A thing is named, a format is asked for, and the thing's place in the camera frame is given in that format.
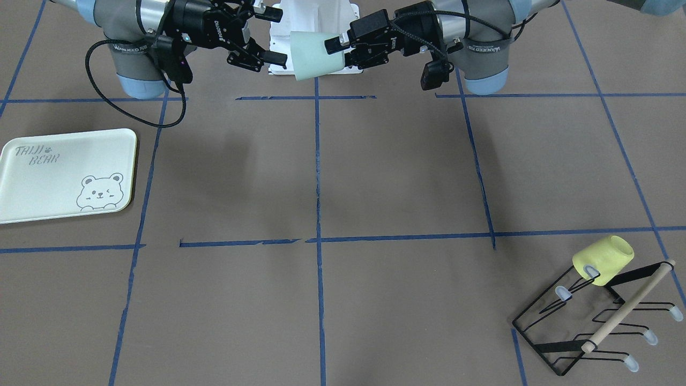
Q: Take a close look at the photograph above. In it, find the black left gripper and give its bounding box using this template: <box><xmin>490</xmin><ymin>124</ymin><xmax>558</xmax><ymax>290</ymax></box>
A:
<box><xmin>324</xmin><ymin>2</ymin><xmax>443</xmax><ymax>69</ymax></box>

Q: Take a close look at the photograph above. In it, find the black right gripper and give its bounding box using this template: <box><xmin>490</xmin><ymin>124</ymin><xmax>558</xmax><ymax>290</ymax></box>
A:
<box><xmin>170</xmin><ymin>1</ymin><xmax>288</xmax><ymax>72</ymax></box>

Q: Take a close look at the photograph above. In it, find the light green cup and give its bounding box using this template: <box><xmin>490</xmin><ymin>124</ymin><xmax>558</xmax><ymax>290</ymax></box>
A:
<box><xmin>290</xmin><ymin>31</ymin><xmax>345</xmax><ymax>81</ymax></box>

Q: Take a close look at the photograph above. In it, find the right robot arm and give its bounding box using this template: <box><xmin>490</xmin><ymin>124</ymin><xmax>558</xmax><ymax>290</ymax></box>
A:
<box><xmin>59</xmin><ymin>1</ymin><xmax>287</xmax><ymax>100</ymax></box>

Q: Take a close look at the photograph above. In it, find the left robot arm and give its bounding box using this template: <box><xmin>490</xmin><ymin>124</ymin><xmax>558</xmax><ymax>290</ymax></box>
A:
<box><xmin>323</xmin><ymin>1</ymin><xmax>556</xmax><ymax>95</ymax></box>

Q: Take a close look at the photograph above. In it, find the cream bear tray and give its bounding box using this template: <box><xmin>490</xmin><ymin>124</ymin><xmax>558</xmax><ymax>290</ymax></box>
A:
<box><xmin>1</xmin><ymin>129</ymin><xmax>138</xmax><ymax>224</ymax></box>

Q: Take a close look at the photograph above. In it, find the yellow cup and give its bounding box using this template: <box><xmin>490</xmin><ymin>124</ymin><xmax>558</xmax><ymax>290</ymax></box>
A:
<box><xmin>572</xmin><ymin>235</ymin><xmax>635</xmax><ymax>286</ymax></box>

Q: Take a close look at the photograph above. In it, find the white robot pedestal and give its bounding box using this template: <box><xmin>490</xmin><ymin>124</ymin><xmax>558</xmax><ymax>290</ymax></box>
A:
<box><xmin>268</xmin><ymin>1</ymin><xmax>362</xmax><ymax>80</ymax></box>

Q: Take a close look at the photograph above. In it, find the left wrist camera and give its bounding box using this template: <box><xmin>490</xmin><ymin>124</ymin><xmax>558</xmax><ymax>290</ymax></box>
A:
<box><xmin>420</xmin><ymin>59</ymin><xmax>454</xmax><ymax>91</ymax></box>

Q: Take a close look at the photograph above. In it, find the black wire cup rack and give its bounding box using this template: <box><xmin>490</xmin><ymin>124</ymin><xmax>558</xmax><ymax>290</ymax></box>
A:
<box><xmin>512</xmin><ymin>259</ymin><xmax>684</xmax><ymax>376</ymax></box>

